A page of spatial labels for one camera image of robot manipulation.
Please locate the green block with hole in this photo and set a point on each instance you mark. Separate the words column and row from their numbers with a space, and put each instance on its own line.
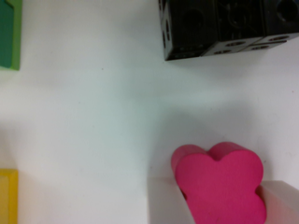
column 10, row 34

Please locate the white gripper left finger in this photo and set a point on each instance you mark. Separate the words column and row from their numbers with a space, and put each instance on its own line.
column 166, row 204

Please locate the black interlocking cube block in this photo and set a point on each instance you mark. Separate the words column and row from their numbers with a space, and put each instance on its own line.
column 199, row 28

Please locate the pink flower block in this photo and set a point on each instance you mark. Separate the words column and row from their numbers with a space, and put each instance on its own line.
column 220, row 184

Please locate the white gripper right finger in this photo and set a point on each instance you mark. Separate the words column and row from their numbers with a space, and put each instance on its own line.
column 281, row 201

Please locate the yellow block with hole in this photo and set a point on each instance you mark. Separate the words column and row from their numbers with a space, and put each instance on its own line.
column 9, row 196

